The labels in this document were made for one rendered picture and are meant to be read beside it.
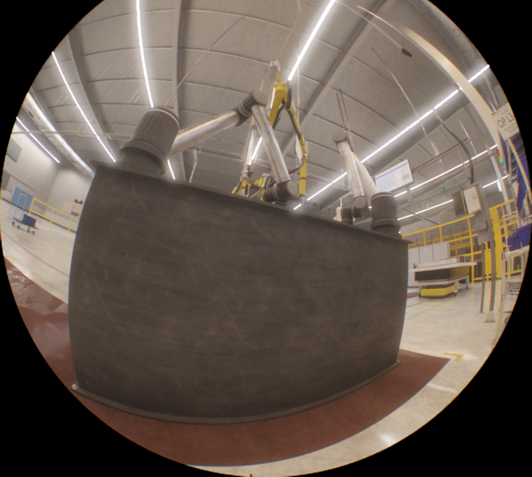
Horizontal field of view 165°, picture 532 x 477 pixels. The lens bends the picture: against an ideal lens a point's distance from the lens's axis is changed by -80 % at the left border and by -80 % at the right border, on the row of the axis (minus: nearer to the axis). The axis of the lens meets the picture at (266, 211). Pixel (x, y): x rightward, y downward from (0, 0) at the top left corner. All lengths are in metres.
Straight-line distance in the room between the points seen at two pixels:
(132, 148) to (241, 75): 10.36
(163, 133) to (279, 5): 9.21
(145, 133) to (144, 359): 0.82
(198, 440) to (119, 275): 0.63
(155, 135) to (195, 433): 1.14
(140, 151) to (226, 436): 1.09
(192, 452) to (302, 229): 0.93
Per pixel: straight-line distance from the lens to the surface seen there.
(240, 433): 0.86
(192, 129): 1.25
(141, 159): 0.75
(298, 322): 0.74
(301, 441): 0.86
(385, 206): 1.37
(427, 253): 10.06
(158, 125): 0.83
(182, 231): 0.60
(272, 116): 1.76
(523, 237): 1.64
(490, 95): 11.92
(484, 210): 2.87
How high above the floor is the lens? 0.67
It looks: 19 degrees up
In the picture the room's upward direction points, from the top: 7 degrees clockwise
